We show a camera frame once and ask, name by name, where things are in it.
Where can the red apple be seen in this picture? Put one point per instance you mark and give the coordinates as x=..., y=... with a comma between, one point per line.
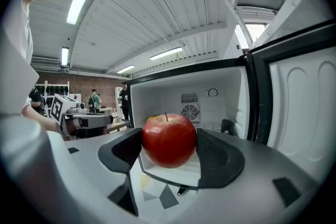
x=169, y=141

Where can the long ceiling light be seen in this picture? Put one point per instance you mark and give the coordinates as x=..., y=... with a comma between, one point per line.
x=64, y=56
x=166, y=53
x=126, y=69
x=76, y=8

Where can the black mini fridge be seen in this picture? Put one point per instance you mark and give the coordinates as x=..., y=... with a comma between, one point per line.
x=302, y=102

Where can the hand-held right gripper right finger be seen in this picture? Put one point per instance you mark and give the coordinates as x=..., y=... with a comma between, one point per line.
x=236, y=191

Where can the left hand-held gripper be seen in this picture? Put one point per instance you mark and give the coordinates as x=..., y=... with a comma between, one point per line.
x=59, y=110

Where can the person's left forearm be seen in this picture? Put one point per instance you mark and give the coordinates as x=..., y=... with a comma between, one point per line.
x=39, y=119

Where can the black object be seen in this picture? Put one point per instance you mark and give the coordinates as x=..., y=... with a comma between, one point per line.
x=227, y=127

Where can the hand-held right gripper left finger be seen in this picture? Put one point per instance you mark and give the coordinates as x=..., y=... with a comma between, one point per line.
x=105, y=178

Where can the white background shelf unit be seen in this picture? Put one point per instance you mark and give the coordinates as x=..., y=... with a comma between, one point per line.
x=56, y=89

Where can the table with geometric patterned cloth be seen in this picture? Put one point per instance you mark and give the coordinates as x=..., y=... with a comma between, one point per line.
x=165, y=199

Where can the person's white printed t-shirt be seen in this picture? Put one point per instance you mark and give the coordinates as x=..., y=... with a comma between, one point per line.
x=13, y=60

